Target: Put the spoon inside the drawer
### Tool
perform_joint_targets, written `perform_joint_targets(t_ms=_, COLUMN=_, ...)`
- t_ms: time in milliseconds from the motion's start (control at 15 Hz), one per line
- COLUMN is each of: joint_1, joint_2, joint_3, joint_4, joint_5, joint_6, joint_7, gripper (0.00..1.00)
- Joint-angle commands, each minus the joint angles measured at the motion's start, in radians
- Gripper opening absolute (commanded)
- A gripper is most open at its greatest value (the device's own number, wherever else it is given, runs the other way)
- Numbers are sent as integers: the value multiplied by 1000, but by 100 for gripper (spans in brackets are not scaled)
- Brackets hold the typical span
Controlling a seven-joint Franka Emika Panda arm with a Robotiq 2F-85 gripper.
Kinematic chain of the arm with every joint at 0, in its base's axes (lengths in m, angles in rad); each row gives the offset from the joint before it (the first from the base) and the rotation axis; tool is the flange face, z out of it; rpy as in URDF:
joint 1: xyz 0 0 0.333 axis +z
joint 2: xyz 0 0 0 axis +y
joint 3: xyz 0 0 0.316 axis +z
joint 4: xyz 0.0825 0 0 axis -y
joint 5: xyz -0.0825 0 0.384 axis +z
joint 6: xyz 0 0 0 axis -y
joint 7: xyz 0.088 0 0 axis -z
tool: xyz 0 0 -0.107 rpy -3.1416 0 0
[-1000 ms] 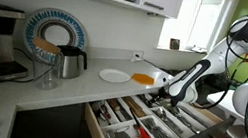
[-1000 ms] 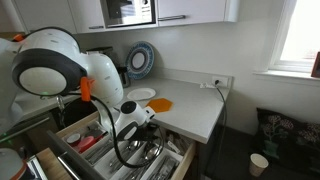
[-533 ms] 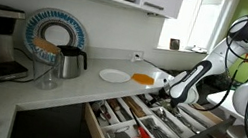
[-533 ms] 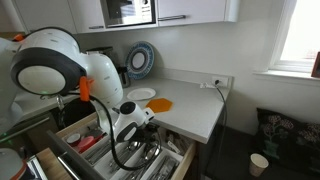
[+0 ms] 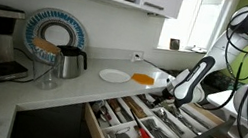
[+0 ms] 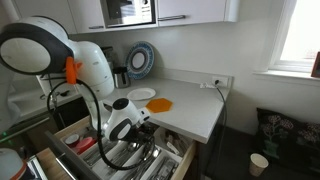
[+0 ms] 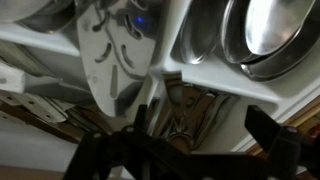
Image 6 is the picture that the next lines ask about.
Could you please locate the orange cable clip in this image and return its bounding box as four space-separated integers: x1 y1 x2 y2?
65 55 83 85

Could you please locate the steel fork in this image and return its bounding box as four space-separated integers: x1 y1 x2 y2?
83 141 118 167

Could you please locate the steel thermal carafe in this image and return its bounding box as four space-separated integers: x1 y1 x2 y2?
112 66 132 89

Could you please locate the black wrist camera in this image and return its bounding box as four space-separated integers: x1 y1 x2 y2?
126 128 143 144

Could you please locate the white framed window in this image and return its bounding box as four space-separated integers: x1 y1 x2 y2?
268 0 320 74

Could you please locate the white cutlery tray insert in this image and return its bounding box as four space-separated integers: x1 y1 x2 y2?
61 123 188 180

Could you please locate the white round plate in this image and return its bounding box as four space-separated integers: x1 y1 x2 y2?
126 87 157 102

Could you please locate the steel drawer handle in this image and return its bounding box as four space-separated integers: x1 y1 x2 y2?
54 151 79 180

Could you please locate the steel built-in microwave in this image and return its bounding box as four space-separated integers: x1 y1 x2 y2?
99 0 158 29

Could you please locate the wide white cabinet door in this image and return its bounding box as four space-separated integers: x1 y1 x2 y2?
156 0 240 28

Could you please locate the large steel spoon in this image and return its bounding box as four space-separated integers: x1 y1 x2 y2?
128 147 163 180
113 141 141 168

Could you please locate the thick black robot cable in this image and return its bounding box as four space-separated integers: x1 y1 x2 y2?
45 79 158 172

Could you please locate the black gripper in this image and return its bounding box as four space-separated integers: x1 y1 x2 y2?
139 122 158 150

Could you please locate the steel table knife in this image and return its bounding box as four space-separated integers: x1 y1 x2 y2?
148 156 181 180

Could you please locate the steel oven handle bar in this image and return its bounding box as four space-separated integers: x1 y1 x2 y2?
0 116 51 144

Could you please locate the orange hexagonal trivet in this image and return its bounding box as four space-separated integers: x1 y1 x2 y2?
145 97 174 114

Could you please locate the wooden kitchen drawer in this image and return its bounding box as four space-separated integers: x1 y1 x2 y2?
44 114 198 180

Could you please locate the white handled peeler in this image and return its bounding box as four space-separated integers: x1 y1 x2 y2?
165 140 182 155

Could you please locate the blue patterned decorative plate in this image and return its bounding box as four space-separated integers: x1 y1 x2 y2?
125 40 155 80

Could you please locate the white paper cup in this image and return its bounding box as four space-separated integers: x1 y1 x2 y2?
248 152 270 178

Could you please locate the striped white box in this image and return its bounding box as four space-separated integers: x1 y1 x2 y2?
26 154 48 180

